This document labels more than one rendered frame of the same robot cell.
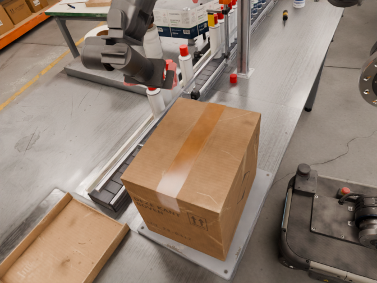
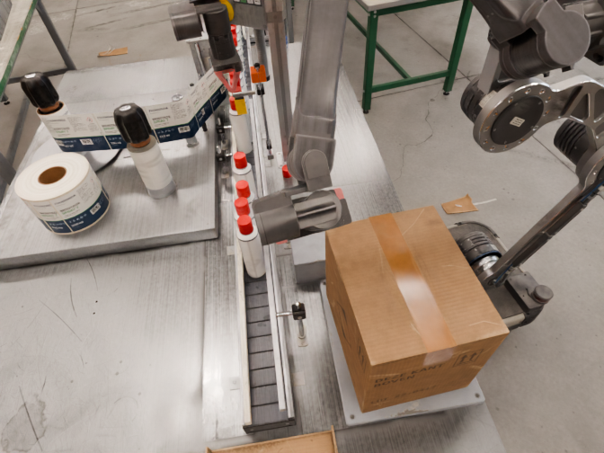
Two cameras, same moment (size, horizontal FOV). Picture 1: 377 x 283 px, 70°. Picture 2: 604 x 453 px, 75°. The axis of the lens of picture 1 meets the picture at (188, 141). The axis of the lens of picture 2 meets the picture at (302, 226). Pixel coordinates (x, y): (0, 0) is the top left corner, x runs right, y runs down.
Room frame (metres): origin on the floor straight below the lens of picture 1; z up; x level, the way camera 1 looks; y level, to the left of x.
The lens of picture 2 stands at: (0.27, 0.39, 1.75)
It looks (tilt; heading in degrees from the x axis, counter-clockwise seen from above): 50 degrees down; 318
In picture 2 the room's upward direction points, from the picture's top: 5 degrees counter-clockwise
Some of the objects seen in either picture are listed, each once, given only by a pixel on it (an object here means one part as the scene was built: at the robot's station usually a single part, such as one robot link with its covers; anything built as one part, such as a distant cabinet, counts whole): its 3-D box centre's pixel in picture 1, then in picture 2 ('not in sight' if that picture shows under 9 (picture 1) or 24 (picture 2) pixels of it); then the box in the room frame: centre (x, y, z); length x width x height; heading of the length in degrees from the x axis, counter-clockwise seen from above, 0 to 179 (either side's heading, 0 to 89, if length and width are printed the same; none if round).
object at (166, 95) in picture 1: (164, 93); (247, 229); (0.85, 0.05, 0.98); 0.05 x 0.05 x 0.20
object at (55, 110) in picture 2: not in sight; (55, 116); (1.66, 0.18, 1.04); 0.09 x 0.09 x 0.29
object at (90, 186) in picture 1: (173, 92); (238, 221); (0.95, 0.02, 0.91); 1.07 x 0.01 x 0.02; 142
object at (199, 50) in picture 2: not in sight; (211, 66); (1.54, -0.37, 1.01); 0.14 x 0.13 x 0.26; 142
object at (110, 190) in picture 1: (211, 67); (248, 166); (1.15, -0.18, 0.86); 1.65 x 0.08 x 0.04; 142
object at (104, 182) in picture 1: (187, 86); (262, 206); (0.90, -0.04, 0.96); 1.07 x 0.01 x 0.01; 142
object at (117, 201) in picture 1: (211, 68); (248, 167); (1.15, -0.18, 0.85); 1.65 x 0.11 x 0.05; 142
